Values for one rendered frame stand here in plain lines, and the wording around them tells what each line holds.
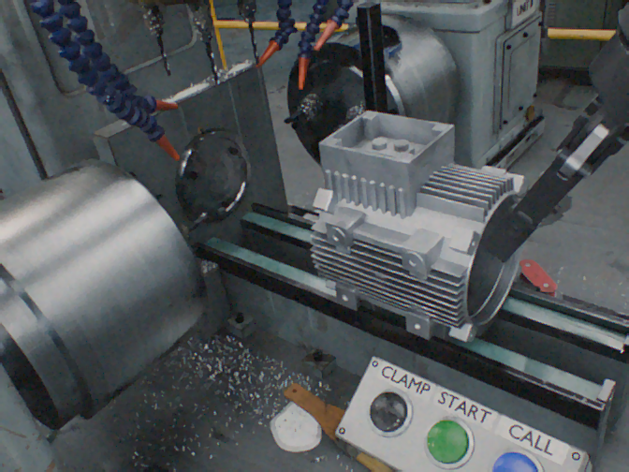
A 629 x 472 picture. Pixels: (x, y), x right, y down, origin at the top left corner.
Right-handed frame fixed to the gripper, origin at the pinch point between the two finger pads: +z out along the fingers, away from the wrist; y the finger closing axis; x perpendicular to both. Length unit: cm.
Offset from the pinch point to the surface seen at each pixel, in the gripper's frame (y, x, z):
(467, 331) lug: 1.0, 3.6, 14.5
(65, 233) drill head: 25.3, -32.1, 13.9
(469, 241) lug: 0.9, -2.4, 3.9
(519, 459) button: 21.1, 9.9, -2.4
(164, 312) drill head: 21.4, -21.7, 20.2
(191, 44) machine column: -18, -59, 26
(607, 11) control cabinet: -313, -35, 98
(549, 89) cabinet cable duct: -294, -33, 143
